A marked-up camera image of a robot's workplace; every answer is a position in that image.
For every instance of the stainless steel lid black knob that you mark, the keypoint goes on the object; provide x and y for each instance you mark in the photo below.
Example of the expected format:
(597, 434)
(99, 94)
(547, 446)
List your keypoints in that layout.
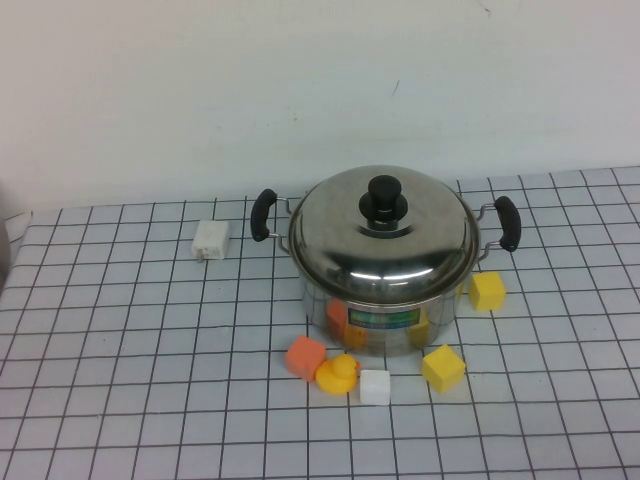
(350, 245)

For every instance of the white charger plug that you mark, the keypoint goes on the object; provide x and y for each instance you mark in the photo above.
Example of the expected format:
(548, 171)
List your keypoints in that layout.
(211, 239)

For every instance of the orange foam cube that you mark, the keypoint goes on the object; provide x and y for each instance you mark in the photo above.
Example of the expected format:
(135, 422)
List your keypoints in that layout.
(305, 356)

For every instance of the yellow rubber duck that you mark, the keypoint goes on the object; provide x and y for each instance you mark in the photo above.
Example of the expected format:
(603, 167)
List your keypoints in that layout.
(337, 376)

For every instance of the white foam cube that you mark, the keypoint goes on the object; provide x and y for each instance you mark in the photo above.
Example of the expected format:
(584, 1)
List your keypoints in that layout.
(375, 387)

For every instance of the yellow foam cube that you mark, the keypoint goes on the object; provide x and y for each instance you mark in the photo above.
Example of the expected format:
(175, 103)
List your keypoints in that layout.
(444, 371)
(487, 291)

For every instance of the white black-grid tablecloth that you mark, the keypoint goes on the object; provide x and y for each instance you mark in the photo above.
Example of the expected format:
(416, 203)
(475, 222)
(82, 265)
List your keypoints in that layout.
(550, 390)

